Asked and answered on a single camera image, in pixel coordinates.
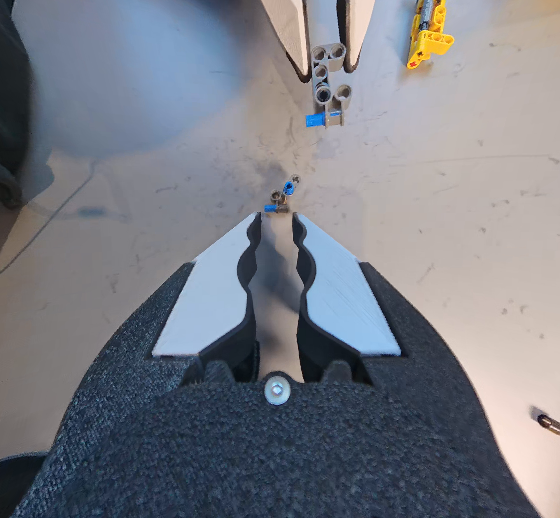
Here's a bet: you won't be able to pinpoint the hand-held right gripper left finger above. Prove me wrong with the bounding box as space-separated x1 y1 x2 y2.
151 211 263 359

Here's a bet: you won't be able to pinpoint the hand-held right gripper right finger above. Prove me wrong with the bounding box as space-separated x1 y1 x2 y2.
291 211 403 359

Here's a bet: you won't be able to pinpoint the grey angled beam assembly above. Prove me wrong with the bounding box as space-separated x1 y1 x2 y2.
305 42 353 129

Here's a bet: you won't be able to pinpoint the small grey connector blue pins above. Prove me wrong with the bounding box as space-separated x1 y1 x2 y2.
264 174 302 214

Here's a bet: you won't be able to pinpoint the yellow beam assembly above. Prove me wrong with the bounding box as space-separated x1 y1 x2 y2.
406 0 456 70

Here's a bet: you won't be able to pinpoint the dark metal tool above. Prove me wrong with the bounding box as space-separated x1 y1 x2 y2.
529 405 560 436

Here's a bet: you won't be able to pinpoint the thin grey cable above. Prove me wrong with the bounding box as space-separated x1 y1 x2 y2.
0 159 110 274

